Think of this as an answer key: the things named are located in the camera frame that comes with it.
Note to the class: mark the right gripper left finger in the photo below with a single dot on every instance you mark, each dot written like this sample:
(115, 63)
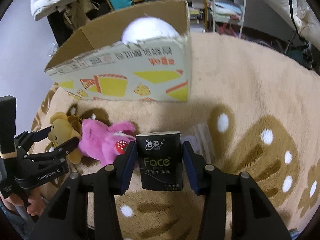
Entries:
(84, 207)

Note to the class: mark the beige patterned blanket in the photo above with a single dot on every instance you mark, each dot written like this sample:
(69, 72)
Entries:
(261, 108)

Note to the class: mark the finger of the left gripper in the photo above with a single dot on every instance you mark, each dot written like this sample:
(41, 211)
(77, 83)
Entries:
(59, 152)
(26, 139)

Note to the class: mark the black Face tissue pack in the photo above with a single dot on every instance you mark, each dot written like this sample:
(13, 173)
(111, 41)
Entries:
(160, 160)

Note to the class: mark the white rolling cart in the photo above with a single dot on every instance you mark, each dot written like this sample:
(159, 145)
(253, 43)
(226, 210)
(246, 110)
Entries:
(228, 16)

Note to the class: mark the beige trench coat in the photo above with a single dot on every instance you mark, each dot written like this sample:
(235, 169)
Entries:
(75, 14)

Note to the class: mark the white haired plush head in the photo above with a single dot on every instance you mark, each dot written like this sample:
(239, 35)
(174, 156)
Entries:
(145, 28)

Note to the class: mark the pink plush bear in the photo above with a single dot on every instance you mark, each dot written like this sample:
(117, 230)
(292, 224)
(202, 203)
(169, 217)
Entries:
(104, 143)

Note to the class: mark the cream padded recliner chair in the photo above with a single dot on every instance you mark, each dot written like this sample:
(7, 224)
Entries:
(300, 17)

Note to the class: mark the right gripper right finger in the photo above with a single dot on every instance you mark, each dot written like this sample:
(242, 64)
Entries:
(253, 215)

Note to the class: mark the open cardboard box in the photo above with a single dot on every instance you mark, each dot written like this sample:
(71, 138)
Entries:
(94, 64)

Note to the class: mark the yellow plush bear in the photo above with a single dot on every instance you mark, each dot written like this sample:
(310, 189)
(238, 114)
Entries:
(64, 128)

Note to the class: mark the person left hand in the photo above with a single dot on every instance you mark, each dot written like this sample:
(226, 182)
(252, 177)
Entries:
(36, 203)

